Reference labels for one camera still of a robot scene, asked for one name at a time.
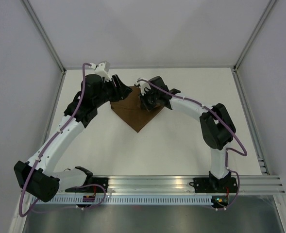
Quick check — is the aluminium frame post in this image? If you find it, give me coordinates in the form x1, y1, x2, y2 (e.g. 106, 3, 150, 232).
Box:
233, 0, 278, 71
20, 0, 66, 74

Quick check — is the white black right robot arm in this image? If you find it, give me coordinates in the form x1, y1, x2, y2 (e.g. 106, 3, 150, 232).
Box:
135, 76, 237, 193

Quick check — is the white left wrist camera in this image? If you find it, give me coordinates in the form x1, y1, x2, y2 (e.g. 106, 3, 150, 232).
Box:
91, 61, 110, 77

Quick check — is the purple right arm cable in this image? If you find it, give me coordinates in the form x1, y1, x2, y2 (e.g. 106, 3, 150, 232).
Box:
135, 77, 248, 212

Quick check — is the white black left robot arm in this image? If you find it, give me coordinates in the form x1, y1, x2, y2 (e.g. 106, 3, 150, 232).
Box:
14, 74, 132, 202

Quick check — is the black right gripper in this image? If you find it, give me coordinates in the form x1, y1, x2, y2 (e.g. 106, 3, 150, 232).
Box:
138, 87, 159, 112

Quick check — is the left aluminium frame post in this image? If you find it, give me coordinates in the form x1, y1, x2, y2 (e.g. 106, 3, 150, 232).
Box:
20, 0, 66, 74

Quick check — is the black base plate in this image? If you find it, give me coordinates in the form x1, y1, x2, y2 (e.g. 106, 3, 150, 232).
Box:
189, 177, 238, 194
65, 177, 109, 194

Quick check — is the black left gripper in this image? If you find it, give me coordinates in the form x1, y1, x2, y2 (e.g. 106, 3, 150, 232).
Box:
94, 75, 133, 108

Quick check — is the brown cloth napkin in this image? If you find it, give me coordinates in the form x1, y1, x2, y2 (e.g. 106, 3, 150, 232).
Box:
110, 86, 164, 133

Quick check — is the right aluminium frame post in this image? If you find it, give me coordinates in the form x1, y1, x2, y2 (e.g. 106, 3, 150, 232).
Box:
233, 0, 278, 71

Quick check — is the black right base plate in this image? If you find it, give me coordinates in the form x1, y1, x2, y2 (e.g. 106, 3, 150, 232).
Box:
189, 177, 238, 194

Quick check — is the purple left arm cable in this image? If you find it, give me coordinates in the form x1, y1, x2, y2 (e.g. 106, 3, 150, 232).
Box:
18, 63, 117, 218

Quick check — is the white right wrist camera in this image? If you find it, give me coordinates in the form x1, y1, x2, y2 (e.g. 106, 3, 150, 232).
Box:
135, 78, 151, 96

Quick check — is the aluminium frame rail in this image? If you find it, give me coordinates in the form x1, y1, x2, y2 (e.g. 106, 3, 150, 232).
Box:
94, 175, 285, 195

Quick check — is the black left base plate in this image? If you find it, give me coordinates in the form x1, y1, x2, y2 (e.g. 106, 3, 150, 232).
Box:
65, 177, 109, 194

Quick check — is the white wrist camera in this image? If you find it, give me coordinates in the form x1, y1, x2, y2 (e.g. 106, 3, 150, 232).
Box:
91, 61, 110, 77
135, 78, 151, 96

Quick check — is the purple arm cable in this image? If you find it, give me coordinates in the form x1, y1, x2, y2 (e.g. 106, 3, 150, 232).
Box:
18, 63, 117, 218
135, 77, 248, 212

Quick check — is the white slotted cable duct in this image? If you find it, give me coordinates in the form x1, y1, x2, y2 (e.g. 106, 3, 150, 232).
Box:
30, 195, 213, 205

